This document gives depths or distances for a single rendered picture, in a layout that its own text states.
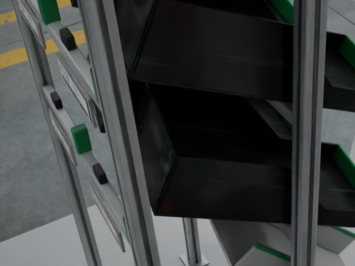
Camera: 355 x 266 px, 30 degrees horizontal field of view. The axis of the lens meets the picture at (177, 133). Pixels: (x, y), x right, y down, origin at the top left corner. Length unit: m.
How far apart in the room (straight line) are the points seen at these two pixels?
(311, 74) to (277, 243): 0.37
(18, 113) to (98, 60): 2.67
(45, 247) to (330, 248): 0.54
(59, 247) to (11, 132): 1.80
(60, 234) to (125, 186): 0.75
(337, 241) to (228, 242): 0.26
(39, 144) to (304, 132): 2.36
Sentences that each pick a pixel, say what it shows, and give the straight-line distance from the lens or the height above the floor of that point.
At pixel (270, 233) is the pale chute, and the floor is 1.10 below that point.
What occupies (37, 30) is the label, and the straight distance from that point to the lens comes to 0.68.
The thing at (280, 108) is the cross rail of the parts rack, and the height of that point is 1.39.
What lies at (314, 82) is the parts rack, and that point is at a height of 1.44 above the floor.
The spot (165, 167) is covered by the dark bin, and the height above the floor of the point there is 1.35.
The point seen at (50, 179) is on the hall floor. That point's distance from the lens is 2.72.
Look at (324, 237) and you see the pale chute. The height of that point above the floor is 1.04.
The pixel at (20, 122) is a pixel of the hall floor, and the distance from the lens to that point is 3.06.
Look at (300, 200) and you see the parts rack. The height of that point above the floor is 1.30.
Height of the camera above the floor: 1.77
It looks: 39 degrees down
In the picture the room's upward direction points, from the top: 7 degrees counter-clockwise
